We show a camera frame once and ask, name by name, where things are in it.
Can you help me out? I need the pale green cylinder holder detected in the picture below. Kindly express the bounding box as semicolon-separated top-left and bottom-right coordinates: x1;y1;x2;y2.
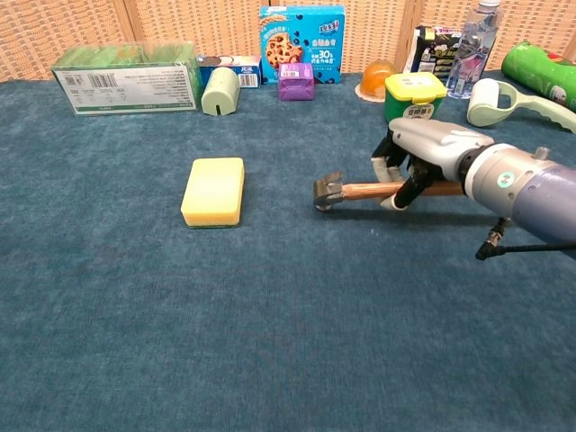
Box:
201;66;242;117

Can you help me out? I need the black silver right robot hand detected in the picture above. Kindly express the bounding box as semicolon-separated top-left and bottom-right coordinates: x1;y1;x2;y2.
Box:
371;117;496;212

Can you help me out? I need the green potato chips can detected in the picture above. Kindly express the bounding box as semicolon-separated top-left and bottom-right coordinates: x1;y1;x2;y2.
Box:
500;40;576;113

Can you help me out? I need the blue pink sandwich cookie box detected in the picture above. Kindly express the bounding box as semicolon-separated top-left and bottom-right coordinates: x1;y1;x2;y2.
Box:
196;54;263;89

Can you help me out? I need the small purple box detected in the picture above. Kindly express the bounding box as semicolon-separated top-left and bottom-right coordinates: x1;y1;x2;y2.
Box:
277;62;315;102

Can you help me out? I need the blue chocolate chip cookie box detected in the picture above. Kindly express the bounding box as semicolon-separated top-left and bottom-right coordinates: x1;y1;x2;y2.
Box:
258;4;347;86

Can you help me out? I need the yellow sponge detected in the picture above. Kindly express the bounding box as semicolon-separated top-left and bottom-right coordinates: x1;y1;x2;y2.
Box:
180;157;246;230

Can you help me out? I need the blue carpet table cover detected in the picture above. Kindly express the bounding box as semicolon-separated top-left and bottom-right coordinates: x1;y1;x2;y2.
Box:
0;69;576;432

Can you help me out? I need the woven bamboo folding screen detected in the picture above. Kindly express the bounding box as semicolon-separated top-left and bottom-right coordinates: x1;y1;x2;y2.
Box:
0;0;576;83

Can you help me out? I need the pale green lint roller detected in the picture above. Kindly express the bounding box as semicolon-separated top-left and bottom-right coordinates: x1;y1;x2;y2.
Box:
466;77;576;135

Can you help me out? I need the black purple snack box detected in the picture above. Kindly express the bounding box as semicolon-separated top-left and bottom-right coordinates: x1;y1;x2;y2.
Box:
402;25;472;82

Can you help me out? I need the clear plastic water bottle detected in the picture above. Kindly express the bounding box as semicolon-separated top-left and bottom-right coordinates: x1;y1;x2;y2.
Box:
446;0;504;100

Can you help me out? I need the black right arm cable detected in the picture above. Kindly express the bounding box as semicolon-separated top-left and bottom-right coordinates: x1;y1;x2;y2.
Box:
475;218;576;262

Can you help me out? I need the wooden handle steel hammer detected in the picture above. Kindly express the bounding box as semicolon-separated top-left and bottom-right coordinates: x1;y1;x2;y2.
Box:
313;170;465;212

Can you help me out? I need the green tub with yellow lid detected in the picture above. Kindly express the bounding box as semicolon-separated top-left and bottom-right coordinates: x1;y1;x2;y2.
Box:
383;71;448;125

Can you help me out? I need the orange jelly cup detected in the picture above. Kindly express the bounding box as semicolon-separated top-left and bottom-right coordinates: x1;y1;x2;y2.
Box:
355;58;398;104

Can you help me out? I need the green tissue box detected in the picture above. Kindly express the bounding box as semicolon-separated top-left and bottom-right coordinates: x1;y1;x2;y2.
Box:
50;40;203;117

